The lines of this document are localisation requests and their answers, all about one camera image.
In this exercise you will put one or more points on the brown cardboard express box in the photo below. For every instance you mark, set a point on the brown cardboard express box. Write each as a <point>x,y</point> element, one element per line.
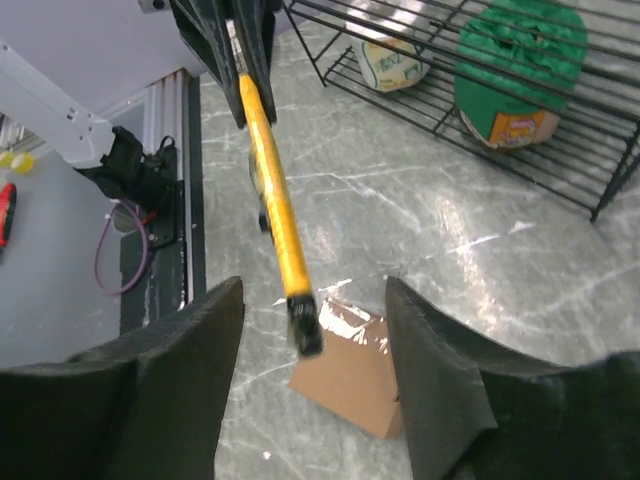
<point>354,376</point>

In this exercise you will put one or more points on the red handled tool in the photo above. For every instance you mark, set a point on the red handled tool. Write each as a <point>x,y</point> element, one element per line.
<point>8,202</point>

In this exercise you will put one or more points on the white toilet paper roll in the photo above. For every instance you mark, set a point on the white toilet paper roll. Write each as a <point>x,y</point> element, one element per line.
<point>388,63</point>

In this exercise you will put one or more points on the yellow utility knife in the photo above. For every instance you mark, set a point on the yellow utility knife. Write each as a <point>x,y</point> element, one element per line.
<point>304,326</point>

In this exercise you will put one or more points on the yellow small object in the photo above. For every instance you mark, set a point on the yellow small object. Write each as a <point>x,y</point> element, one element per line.
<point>20,163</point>

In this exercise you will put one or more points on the aluminium rail frame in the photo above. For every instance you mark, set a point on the aluminium rail frame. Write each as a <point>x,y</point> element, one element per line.
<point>167,120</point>

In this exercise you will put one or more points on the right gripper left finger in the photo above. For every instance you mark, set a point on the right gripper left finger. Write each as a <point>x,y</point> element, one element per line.
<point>147,405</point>

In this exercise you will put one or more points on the black wire rack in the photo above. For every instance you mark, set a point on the black wire rack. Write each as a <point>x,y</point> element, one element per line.
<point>594,152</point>

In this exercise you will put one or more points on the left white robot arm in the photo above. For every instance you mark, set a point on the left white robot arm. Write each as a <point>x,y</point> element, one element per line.
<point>234,40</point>

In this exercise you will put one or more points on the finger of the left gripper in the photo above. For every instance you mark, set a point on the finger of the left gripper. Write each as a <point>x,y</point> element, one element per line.
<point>203,28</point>
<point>255,22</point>

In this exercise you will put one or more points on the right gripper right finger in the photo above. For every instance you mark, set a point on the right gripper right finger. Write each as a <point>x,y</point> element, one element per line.
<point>475,409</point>

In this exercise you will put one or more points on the green lidded cup noodle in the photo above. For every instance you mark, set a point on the green lidded cup noodle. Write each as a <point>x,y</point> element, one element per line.
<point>518,62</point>

